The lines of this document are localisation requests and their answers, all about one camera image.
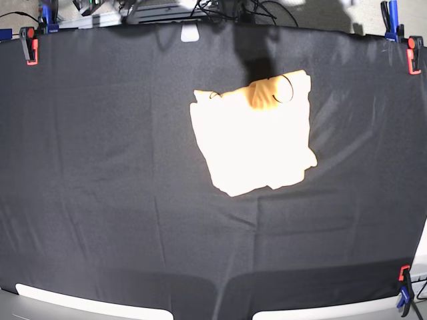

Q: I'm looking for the black cable bundle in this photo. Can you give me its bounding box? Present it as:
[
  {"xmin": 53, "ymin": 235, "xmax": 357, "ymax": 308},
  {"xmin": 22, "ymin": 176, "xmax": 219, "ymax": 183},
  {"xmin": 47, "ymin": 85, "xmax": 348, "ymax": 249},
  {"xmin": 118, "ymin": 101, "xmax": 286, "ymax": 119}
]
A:
[{"xmin": 118, "ymin": 0, "xmax": 301, "ymax": 26}]

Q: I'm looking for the blue clamp top right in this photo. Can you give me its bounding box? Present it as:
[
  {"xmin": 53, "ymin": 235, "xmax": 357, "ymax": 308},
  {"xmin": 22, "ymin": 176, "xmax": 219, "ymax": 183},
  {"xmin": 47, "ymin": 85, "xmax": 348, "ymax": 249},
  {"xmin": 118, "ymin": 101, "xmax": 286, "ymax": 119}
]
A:
[{"xmin": 380, "ymin": 1, "xmax": 404, "ymax": 43}]

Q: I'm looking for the blue clamp top left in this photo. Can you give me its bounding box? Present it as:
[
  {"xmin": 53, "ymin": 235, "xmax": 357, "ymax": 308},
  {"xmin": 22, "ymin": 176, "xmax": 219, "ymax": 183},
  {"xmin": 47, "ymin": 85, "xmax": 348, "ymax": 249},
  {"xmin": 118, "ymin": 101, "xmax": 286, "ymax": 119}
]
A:
[{"xmin": 38, "ymin": 0, "xmax": 59, "ymax": 34}]

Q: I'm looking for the red black clamp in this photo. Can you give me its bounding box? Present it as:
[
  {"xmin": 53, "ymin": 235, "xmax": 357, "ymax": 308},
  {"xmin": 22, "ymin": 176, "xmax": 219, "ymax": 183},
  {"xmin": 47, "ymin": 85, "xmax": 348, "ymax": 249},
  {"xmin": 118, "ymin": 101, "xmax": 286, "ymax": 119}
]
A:
[
  {"xmin": 19, "ymin": 27, "xmax": 39, "ymax": 66},
  {"xmin": 406, "ymin": 36, "xmax": 424, "ymax": 75}
]

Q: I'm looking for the yellow t-shirt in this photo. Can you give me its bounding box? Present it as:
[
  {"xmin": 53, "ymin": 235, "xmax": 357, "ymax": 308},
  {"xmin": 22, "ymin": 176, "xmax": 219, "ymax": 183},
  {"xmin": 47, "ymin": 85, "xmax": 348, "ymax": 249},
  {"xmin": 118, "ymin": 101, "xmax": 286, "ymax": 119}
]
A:
[{"xmin": 189, "ymin": 70, "xmax": 318, "ymax": 197}]

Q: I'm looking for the black table cloth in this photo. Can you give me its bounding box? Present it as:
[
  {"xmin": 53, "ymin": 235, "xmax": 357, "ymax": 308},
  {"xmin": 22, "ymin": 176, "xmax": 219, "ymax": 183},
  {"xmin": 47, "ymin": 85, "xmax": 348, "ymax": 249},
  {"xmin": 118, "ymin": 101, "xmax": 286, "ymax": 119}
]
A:
[{"xmin": 1, "ymin": 23, "xmax": 426, "ymax": 319}]

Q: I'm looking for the red blue clamp lower right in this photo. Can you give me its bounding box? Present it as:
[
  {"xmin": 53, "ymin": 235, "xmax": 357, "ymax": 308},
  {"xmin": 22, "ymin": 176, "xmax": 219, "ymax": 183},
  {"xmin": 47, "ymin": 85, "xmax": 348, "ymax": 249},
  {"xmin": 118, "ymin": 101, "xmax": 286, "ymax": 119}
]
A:
[{"xmin": 396, "ymin": 265, "xmax": 414, "ymax": 318}]

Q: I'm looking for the red black clamp left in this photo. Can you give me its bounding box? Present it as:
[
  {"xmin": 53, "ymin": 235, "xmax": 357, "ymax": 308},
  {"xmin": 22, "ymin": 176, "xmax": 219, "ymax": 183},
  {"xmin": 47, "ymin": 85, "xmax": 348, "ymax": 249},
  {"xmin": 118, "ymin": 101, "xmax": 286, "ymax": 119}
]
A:
[{"xmin": 19, "ymin": 27, "xmax": 39, "ymax": 66}]

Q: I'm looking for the red black clamp right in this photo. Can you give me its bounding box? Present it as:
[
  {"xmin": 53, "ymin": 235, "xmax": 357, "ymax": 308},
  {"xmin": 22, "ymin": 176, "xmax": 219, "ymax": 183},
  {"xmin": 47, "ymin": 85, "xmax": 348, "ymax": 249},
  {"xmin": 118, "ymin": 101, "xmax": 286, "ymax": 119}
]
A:
[{"xmin": 406, "ymin": 36, "xmax": 424, "ymax": 75}]

